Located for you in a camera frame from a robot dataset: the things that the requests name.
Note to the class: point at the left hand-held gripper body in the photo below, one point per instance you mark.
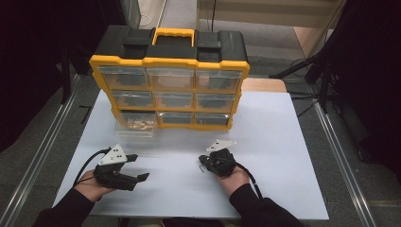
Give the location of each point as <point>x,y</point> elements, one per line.
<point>113,178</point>

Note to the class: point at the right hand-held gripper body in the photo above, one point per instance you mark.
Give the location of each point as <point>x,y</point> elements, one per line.
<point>222,164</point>

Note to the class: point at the clear plastic drawer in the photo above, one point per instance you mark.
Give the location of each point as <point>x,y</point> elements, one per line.
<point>137,124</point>

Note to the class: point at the yellow and black organizer case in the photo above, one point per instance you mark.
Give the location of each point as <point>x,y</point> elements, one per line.
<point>230,44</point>

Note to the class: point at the person's right hand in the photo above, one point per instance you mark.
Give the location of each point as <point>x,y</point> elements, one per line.
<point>235,183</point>

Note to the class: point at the person's left hand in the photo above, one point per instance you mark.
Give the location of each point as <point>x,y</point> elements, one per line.
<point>88,187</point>

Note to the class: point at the grid of clear drawers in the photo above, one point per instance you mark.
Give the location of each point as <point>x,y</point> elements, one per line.
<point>170,78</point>

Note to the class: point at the black metal stand bar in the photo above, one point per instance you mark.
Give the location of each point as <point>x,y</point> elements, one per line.
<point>293,67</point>

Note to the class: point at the black metal stand leg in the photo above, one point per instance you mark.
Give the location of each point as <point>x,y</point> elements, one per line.
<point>325,91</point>

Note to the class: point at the dark curtain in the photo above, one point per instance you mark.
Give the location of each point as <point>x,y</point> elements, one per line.
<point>28,63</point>
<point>375,78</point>

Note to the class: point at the beige wooden cabinet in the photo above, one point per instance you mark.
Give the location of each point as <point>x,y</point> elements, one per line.
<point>268,12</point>

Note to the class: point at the aluminium floor rail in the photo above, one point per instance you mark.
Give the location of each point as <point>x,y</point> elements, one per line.
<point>341,157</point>
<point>40,151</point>

